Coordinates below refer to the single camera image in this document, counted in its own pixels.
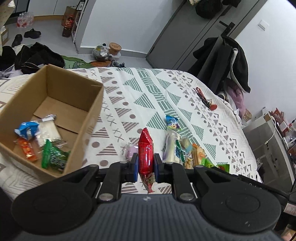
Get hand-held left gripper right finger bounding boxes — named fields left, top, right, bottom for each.
left=154, top=153, right=234, bottom=203

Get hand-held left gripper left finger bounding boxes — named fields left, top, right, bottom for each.
left=55, top=153, right=139, bottom=204

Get purple snack packet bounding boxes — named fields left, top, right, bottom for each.
left=121, top=143, right=139, bottom=160

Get red snack packet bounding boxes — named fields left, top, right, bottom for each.
left=138, top=127, right=156, bottom=194

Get long white snack packet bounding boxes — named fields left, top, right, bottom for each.
left=162, top=128, right=181, bottom=163

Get clear green-edged cake packet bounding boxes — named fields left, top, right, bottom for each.
left=174, top=137, right=193, bottom=163

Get orange cracker packet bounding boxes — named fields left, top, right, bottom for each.
left=185, top=143, right=206, bottom=169

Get blue cartoon snack packet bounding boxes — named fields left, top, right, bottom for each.
left=165, top=115, right=181, bottom=131

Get bright green snack packet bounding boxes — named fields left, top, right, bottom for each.
left=200, top=158, right=216, bottom=168

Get dark green snack packet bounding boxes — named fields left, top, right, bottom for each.
left=41, top=139, right=71, bottom=172

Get clear white snack packet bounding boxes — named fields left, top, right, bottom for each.
left=36, top=114, right=67, bottom=147

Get clear orange candy packet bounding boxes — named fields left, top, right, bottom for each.
left=14, top=138, right=38, bottom=162

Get plain blue snack packet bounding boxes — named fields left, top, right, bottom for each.
left=14, top=121, right=40, bottom=141

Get white desk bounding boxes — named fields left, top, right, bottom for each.
left=243, top=113, right=295, bottom=190

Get red basket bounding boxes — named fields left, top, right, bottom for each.
left=269, top=108, right=292, bottom=131

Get pink cloth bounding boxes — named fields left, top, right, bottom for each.
left=225, top=80, right=245, bottom=118

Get black chair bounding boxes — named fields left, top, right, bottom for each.
left=187, top=35, right=234, bottom=93

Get green cartoon floor mat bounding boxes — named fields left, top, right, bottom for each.
left=61, top=55, right=112, bottom=70

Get brown lidded bucket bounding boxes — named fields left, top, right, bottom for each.
left=109, top=42, right=122, bottom=56

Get black jacket with white trim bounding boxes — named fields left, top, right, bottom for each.
left=193, top=36, right=251, bottom=93

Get grey door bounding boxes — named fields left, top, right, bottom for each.
left=146, top=0, right=266, bottom=70

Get black clothing pile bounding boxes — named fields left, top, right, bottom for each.
left=14, top=42, right=65, bottom=75

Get white metal rack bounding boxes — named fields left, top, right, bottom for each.
left=72, top=9, right=88, bottom=45

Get dark bottle with red label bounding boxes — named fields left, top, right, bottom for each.
left=62, top=15, right=75, bottom=38

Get black hanging bag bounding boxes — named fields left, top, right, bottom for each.
left=195, top=0, right=223, bottom=19

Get black slipper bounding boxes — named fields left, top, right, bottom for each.
left=11, top=34, right=23, bottom=47
left=24, top=28, right=41, bottom=39

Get black and white garment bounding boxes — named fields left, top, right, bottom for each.
left=0, top=45, right=17, bottom=71

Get brown cardboard floor box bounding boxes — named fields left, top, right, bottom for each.
left=61, top=6, right=78, bottom=27

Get pack of water bottles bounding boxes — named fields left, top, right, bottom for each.
left=17, top=12, right=35, bottom=29

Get dotted cream tablecloth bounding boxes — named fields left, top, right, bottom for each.
left=0, top=0, right=18, bottom=30

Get white cable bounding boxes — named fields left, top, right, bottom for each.
left=265, top=115, right=278, bottom=143

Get red-handled scissors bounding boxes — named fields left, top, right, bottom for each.
left=194, top=87, right=218, bottom=110

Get black door handle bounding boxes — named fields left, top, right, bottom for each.
left=219, top=21, right=235, bottom=37

